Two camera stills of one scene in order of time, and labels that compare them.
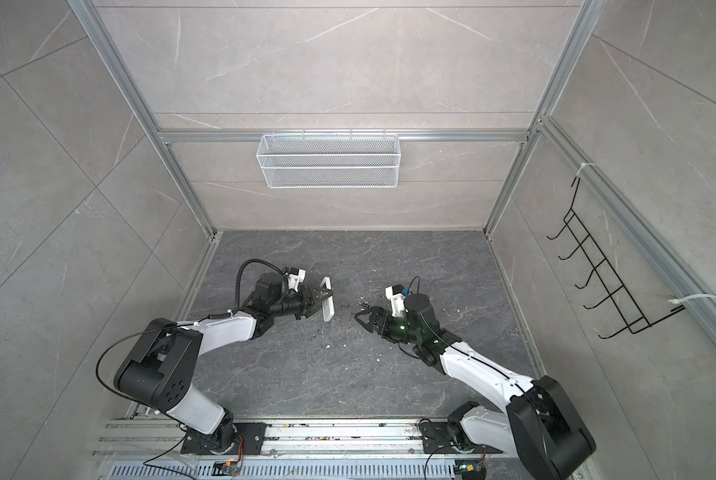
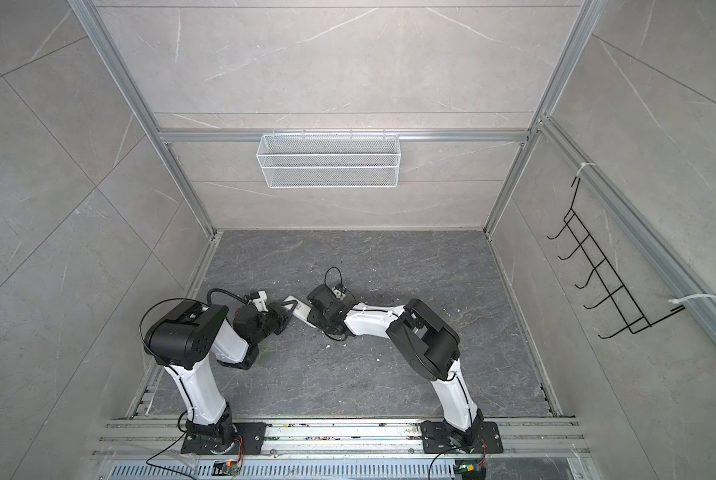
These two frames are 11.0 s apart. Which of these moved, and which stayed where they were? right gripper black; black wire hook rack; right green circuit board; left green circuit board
Moved: right gripper black
Stayed: right green circuit board; black wire hook rack; left green circuit board
